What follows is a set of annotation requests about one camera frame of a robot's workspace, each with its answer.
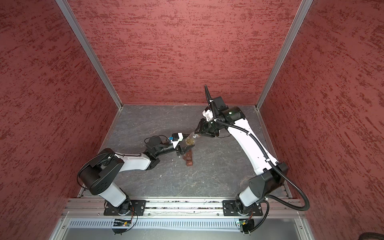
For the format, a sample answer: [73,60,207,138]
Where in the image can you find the brown pill organizer strip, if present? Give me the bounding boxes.
[183,150,193,167]

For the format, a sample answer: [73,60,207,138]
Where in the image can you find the amber glass pill jar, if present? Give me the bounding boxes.
[185,133,200,146]

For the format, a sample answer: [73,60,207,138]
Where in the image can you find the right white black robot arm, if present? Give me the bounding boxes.
[190,97,288,215]

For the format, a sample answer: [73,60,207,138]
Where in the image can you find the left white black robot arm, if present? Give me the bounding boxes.
[77,133,195,216]

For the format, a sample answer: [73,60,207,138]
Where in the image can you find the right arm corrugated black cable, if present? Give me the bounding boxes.
[204,84,310,211]

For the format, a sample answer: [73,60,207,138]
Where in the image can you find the aluminium front rail frame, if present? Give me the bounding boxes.
[61,197,305,219]

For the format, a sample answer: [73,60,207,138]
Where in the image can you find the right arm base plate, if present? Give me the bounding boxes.
[222,200,263,217]

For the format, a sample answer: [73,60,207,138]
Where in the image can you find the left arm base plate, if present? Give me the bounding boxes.
[104,200,147,217]

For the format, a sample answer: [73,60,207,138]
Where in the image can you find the white slotted cable duct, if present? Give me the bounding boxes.
[68,218,240,232]

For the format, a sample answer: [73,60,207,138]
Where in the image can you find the right aluminium corner post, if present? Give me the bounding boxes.
[255,0,314,110]

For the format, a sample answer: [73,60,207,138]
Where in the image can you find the aluminium corner post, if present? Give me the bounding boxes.
[55,0,124,109]
[255,0,314,110]

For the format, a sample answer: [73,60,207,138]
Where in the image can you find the left aluminium corner post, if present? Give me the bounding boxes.
[55,0,124,109]

